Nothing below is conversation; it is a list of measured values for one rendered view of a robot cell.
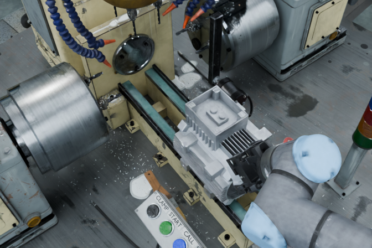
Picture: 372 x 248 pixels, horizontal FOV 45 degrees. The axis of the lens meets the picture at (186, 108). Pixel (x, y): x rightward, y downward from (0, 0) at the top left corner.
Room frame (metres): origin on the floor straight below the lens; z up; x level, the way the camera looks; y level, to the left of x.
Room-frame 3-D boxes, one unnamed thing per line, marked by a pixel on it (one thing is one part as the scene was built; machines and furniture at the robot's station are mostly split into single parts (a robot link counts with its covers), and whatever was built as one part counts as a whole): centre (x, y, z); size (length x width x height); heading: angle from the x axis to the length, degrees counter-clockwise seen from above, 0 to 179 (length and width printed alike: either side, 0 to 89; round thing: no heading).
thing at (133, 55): (0.98, 0.15, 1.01); 0.15 x 0.02 x 0.15; 125
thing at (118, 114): (0.90, 0.23, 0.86); 0.07 x 0.06 x 0.12; 125
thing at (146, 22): (1.03, 0.19, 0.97); 0.30 x 0.11 x 0.34; 125
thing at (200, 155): (0.62, -0.10, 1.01); 0.20 x 0.19 x 0.19; 35
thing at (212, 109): (0.66, -0.07, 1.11); 0.12 x 0.11 x 0.07; 35
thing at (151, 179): (0.60, 0.07, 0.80); 0.21 x 0.05 x 0.01; 29
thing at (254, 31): (1.09, -0.17, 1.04); 0.41 x 0.25 x 0.25; 125
